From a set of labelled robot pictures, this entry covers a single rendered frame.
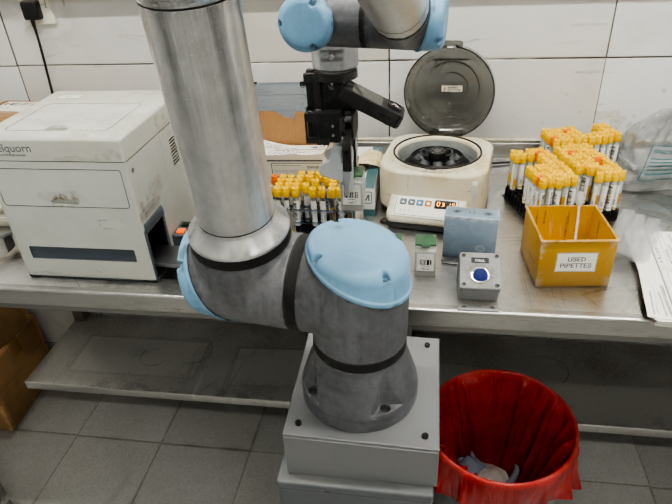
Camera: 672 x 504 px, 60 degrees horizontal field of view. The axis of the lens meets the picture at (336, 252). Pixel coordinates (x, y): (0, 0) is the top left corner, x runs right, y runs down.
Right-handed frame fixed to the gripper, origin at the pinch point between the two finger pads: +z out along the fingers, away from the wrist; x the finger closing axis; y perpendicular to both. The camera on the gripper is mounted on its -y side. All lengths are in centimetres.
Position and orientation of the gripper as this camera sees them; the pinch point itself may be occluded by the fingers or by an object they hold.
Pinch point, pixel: (352, 181)
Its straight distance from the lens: 104.3
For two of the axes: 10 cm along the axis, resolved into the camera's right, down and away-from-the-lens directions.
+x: -1.4, 5.3, -8.4
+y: -9.9, -0.3, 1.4
